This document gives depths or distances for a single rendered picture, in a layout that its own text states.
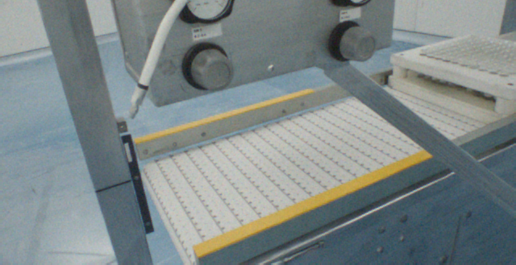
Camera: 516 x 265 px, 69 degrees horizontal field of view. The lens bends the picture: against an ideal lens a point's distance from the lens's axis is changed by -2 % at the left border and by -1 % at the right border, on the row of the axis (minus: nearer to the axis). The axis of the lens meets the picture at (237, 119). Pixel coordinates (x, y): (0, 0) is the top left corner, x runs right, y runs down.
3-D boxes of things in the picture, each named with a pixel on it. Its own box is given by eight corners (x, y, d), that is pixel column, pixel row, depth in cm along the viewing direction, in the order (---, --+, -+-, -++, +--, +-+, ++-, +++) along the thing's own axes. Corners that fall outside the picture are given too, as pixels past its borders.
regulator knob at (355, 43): (349, 72, 29) (351, 16, 27) (327, 64, 31) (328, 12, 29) (381, 63, 30) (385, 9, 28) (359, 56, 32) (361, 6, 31)
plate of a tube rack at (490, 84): (512, 101, 57) (515, 89, 56) (389, 64, 77) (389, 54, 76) (601, 68, 66) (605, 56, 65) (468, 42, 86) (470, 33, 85)
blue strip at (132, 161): (146, 235, 67) (121, 137, 58) (145, 233, 68) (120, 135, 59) (155, 232, 68) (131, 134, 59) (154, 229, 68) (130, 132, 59)
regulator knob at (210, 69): (197, 105, 24) (187, 35, 23) (185, 93, 26) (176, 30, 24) (243, 92, 26) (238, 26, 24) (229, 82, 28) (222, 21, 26)
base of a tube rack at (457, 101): (504, 130, 59) (508, 117, 58) (387, 86, 79) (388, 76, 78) (591, 94, 68) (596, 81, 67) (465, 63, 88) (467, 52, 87)
